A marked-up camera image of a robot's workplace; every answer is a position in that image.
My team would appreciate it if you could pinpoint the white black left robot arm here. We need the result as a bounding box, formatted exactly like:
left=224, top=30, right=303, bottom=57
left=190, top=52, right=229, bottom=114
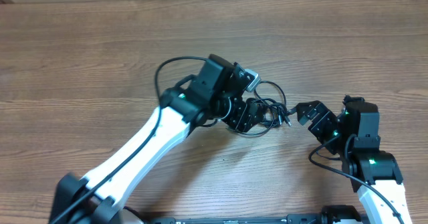
left=49, top=54, right=261, bottom=223

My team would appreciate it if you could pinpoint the black cable bundle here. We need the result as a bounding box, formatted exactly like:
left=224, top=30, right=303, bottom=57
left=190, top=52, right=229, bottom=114
left=227, top=80, right=297, bottom=138

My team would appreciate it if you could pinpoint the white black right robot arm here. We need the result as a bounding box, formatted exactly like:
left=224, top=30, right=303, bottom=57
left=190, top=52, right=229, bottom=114
left=294, top=96, right=412, bottom=223

